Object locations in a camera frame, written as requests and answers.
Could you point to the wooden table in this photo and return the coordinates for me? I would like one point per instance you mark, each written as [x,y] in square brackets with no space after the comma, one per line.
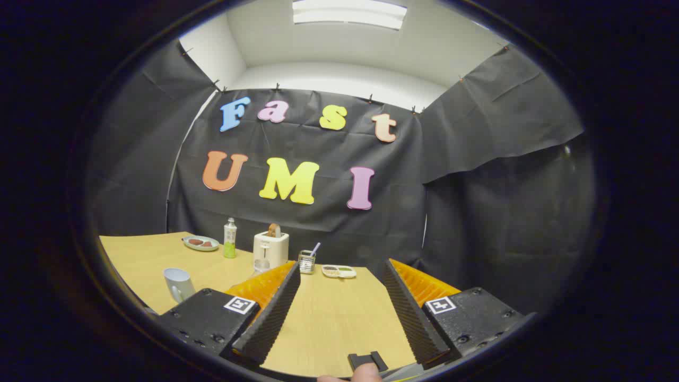
[329,318]

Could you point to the white cup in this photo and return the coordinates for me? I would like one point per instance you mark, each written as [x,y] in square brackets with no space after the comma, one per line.
[177,282]

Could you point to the purple straw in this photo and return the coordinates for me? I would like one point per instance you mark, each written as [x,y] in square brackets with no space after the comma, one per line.
[315,248]

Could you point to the black backdrop cloth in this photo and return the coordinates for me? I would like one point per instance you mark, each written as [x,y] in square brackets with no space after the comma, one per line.
[297,223]

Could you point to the white toaster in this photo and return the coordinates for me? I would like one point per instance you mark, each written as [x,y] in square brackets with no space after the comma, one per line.
[270,252]

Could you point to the small white green bottle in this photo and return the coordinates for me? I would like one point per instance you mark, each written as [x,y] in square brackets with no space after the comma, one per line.
[229,241]

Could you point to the ceiling light panel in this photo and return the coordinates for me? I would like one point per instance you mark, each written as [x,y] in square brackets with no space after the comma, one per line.
[347,13]

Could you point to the bread slice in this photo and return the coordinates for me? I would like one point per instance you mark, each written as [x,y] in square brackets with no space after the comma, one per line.
[273,230]

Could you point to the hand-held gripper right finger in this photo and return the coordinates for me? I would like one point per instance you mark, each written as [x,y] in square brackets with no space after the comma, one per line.
[411,318]

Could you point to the white divided dish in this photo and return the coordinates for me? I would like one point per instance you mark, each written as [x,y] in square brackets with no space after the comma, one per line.
[338,271]

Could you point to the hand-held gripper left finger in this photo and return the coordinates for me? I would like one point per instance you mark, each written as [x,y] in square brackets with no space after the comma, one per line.
[268,318]

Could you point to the pale green plate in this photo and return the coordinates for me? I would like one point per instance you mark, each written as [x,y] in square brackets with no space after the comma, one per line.
[200,247]

